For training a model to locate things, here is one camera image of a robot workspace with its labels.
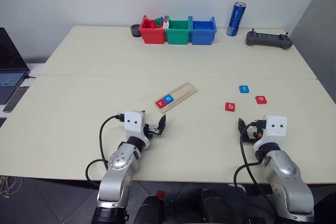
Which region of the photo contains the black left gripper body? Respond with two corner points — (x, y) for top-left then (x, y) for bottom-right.
(143, 123), (162, 139)

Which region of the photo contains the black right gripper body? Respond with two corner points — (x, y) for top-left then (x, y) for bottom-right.
(243, 120), (266, 146)

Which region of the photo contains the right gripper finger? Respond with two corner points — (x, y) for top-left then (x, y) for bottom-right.
(238, 118), (247, 137)

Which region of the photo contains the wooden letter board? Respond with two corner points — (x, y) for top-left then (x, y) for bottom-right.
(154, 81), (198, 114)

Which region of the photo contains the red plastic bin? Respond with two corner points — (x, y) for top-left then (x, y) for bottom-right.
(139, 15), (169, 44)

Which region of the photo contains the dark rounded shape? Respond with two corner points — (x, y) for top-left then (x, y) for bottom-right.
(141, 195), (165, 224)
(201, 188), (232, 224)

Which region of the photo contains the dark grey round cup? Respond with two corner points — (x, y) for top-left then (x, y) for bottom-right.
(130, 24), (143, 37)

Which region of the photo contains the green plastic bin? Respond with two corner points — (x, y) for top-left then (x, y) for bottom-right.
(164, 15), (192, 45)

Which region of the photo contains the grey handheld controller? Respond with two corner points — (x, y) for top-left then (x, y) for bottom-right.
(245, 28), (293, 50)

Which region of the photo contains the blue plastic bin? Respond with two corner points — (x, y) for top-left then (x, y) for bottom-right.
(188, 16), (218, 46)

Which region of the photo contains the blue drink can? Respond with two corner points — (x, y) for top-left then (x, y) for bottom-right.
(226, 1), (247, 37)

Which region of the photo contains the grey remote control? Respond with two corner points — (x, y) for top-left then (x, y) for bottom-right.
(2, 86), (30, 113)

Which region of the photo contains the dark laptop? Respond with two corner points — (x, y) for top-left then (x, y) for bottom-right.
(0, 27), (31, 105)

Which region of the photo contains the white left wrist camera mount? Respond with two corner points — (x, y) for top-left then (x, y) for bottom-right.
(123, 111), (146, 138)

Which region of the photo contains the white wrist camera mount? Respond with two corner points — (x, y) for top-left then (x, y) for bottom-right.
(263, 115), (288, 144)
(123, 111), (146, 138)

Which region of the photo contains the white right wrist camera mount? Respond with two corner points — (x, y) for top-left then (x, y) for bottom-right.
(263, 115), (288, 144)

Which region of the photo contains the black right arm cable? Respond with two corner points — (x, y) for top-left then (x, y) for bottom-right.
(233, 123), (279, 224)

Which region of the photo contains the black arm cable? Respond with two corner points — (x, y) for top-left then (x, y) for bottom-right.
(233, 123), (279, 224)
(85, 113), (125, 183)

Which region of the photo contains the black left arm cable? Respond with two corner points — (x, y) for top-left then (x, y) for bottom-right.
(85, 113), (125, 183)

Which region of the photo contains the white cable bundle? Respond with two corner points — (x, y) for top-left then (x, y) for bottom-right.
(0, 174), (24, 199)

